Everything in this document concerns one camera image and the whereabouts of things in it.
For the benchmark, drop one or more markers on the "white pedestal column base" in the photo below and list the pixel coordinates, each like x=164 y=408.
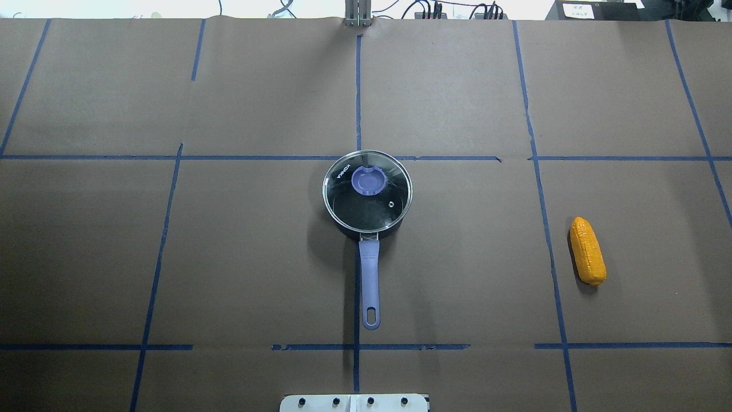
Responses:
x=356 y=402

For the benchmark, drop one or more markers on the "black box white label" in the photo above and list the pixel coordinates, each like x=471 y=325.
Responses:
x=593 y=11

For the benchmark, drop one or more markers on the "dark blue saucepan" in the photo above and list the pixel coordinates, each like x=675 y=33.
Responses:
x=368 y=251

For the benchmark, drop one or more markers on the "glass pot lid blue knob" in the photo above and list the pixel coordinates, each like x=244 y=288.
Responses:
x=366 y=192

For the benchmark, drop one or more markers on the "aluminium frame post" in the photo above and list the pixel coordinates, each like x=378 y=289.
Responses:
x=358 y=13

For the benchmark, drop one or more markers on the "yellow corn cob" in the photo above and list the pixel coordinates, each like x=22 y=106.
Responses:
x=588 y=258

